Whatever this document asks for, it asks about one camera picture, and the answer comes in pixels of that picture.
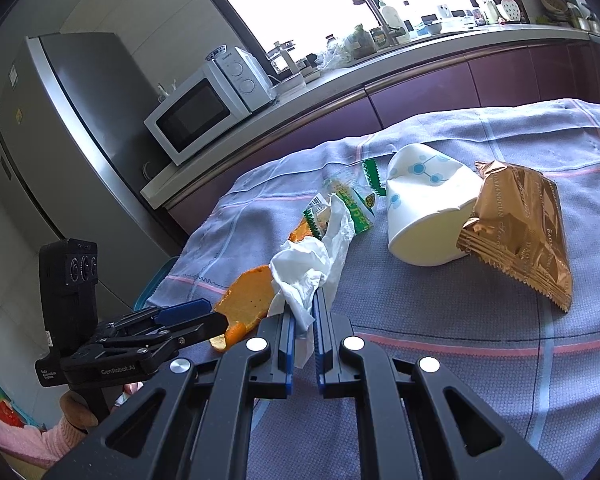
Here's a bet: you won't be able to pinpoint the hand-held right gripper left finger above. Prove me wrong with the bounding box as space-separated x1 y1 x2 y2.
42 309 298 480

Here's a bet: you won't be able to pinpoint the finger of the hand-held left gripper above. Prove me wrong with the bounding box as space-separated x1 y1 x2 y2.
99 312 229 357
111 298 213 334

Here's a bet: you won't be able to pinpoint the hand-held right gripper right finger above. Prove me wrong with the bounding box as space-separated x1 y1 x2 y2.
312 287 566 480

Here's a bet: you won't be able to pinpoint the teal plastic bin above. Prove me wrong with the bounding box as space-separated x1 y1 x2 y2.
132 256 181 311

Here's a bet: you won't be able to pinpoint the large orange peel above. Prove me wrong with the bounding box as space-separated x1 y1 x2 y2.
209 266 277 352

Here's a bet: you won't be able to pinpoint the white tissue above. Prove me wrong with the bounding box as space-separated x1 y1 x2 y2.
269 192 357 338

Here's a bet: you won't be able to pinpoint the green food wrapper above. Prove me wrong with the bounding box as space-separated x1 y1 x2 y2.
302 157 388 241

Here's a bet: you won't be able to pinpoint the white paper cup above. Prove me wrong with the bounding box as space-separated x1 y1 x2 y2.
386 143 481 266

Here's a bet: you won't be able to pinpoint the gold snack wrapper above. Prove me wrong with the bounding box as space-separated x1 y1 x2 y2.
456 160 574 315

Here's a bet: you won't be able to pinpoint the person's left hand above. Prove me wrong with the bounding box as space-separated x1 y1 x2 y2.
59 390 98 432

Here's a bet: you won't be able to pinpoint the grey refrigerator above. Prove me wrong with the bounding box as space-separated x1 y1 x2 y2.
0 32 186 311

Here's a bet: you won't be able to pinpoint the colourful printed bag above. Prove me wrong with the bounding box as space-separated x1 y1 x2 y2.
0 379 26 428

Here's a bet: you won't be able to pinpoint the striped grey-blue cloth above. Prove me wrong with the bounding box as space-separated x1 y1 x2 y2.
145 99 600 480

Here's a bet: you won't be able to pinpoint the white microwave oven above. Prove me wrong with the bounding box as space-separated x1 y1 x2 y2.
144 46 276 167

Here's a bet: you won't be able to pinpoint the white kitchen countertop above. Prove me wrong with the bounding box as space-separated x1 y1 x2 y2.
140 22 593 208

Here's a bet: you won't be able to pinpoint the maroon base cabinets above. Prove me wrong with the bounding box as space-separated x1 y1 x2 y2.
167 40 600 251

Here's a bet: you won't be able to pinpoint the clear plastic bags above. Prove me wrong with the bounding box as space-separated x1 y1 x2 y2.
325 40 354 67

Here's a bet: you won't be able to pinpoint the white soap bottle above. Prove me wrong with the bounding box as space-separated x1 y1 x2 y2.
377 0 411 44

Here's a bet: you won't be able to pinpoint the steel kitchen faucet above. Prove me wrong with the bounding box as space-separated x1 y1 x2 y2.
337 0 400 47

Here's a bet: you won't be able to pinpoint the kitchen window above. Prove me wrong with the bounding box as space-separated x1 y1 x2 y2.
192 0 486 58

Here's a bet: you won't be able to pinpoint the white perforated utensil holder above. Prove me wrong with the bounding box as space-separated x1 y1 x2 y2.
497 0 524 24

